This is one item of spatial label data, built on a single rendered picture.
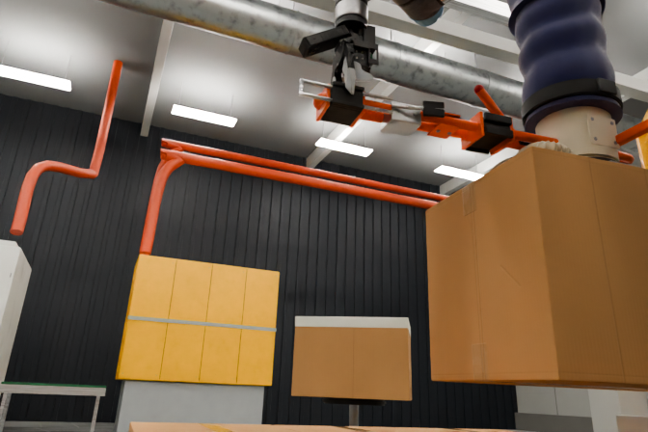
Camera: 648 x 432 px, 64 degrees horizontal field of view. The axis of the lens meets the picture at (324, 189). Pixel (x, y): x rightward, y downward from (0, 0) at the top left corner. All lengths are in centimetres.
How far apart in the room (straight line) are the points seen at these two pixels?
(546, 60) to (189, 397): 738
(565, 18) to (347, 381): 200
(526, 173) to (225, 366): 746
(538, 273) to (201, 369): 742
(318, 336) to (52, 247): 921
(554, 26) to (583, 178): 50
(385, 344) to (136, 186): 970
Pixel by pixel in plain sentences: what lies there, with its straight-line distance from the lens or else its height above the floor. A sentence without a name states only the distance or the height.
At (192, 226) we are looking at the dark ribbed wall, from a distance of 1183.
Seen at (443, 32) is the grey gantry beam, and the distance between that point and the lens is 401.
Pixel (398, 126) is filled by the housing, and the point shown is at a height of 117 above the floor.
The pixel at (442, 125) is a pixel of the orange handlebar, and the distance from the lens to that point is 115.
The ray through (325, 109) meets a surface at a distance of 106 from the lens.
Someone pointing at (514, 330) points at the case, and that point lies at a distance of 100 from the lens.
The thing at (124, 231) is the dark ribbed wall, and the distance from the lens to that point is 1168.
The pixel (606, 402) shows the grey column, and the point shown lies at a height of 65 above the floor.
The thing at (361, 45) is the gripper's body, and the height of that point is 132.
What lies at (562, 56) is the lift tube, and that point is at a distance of 140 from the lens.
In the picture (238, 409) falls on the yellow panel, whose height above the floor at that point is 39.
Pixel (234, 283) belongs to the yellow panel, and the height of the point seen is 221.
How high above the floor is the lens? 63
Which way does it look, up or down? 22 degrees up
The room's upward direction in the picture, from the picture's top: 2 degrees clockwise
